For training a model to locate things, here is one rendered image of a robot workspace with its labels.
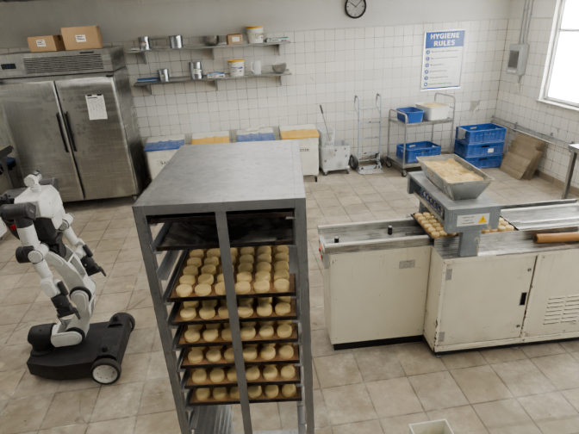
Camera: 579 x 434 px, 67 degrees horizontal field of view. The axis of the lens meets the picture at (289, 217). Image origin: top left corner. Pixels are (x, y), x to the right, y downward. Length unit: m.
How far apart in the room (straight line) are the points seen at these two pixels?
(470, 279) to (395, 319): 0.62
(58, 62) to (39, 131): 0.89
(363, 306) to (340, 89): 4.47
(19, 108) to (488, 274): 5.52
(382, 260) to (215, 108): 4.46
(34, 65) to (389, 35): 4.80
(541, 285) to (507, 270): 0.30
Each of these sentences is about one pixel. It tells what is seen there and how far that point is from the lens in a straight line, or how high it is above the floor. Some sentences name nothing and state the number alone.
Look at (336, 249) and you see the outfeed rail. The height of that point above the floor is 0.87.
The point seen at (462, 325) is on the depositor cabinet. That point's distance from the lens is 3.31.
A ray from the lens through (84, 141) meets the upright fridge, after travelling 6.28.
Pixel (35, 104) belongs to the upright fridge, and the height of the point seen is 1.47.
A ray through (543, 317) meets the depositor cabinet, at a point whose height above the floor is 0.29.
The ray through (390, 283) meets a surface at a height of 0.57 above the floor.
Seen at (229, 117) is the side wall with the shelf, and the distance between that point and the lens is 6.88.
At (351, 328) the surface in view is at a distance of 3.28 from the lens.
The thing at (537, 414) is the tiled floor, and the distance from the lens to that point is 3.28.
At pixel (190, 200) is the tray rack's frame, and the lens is 1.25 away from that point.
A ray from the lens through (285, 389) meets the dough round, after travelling 1.68.
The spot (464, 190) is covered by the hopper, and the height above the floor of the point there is 1.25.
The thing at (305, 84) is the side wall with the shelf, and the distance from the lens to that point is 6.90.
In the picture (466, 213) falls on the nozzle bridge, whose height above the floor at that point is 1.15.
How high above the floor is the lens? 2.27
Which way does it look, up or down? 24 degrees down
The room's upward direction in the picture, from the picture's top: 3 degrees counter-clockwise
